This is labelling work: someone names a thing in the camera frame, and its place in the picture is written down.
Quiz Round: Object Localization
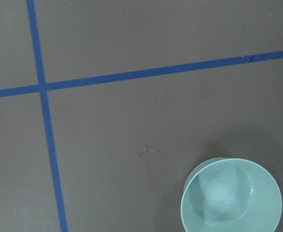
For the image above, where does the light green bowl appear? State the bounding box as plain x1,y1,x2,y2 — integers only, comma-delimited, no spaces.
180,158,283,232

